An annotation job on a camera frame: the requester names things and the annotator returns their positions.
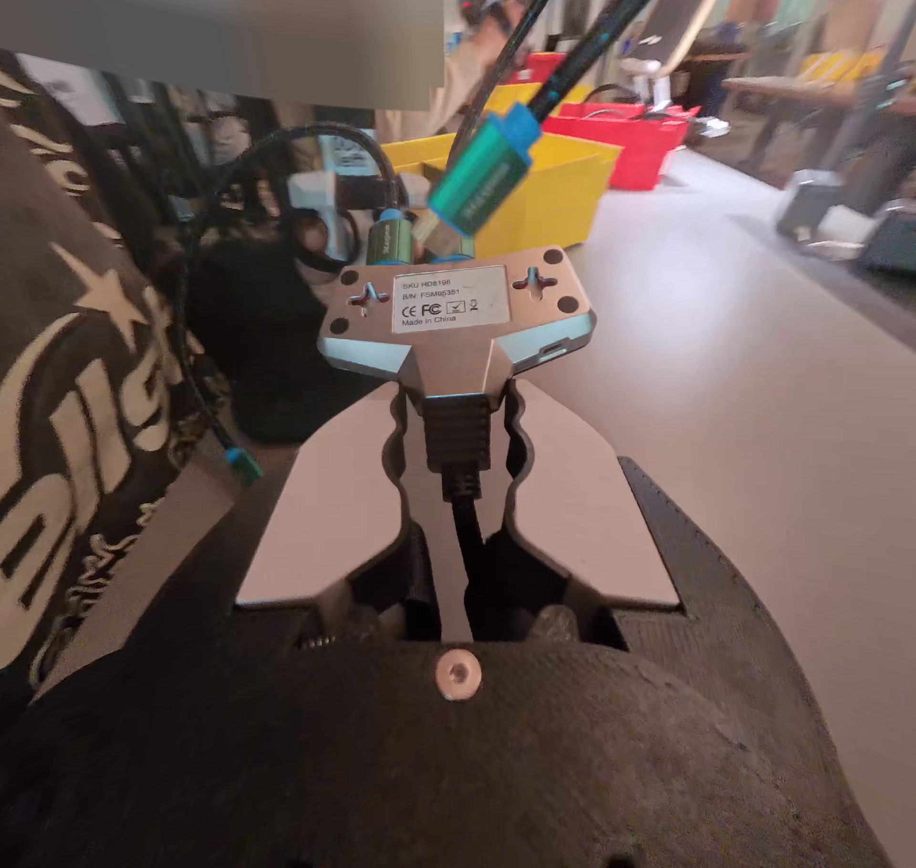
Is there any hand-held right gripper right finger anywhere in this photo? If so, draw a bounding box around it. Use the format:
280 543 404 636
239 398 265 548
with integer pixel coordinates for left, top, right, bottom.
504 377 681 634

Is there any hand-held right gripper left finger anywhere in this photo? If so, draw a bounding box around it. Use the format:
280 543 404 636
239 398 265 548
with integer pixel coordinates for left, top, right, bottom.
236 380 411 641

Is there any black splitter cable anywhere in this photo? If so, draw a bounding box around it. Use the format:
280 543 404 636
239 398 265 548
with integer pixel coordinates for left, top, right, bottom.
440 467 496 641

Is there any hdmi cable with green plug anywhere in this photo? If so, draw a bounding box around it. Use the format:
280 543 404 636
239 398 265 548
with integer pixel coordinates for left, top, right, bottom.
168 127 418 490
411 0 697 259

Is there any silver hdmi splitter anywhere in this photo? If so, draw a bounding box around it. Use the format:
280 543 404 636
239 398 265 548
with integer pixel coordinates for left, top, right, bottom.
317 245 597 471

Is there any small yellow plastic bin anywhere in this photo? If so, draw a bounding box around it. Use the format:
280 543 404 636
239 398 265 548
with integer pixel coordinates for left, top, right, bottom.
483 81 596 121

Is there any large yellow plastic bin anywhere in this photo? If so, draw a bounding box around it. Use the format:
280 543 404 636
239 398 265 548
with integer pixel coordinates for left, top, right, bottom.
379 132 625 262

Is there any small red plastic bin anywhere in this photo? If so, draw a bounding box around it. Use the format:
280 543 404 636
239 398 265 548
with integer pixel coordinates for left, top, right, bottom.
507 51 570 87

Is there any person's black printed shirt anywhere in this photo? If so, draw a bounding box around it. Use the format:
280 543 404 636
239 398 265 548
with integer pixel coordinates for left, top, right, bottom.
0 51 240 708

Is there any large red plastic bin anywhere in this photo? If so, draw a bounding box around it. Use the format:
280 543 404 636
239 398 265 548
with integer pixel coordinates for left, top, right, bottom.
541 101 701 191

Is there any grey equipment box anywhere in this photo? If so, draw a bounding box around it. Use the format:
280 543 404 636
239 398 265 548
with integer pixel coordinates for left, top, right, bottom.
775 168 916 276

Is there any wooden table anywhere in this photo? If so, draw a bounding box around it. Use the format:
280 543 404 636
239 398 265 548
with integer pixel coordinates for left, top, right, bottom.
721 70 916 175

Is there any thin black braided cable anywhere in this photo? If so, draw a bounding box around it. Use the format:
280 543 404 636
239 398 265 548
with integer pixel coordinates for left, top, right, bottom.
445 0 582 162

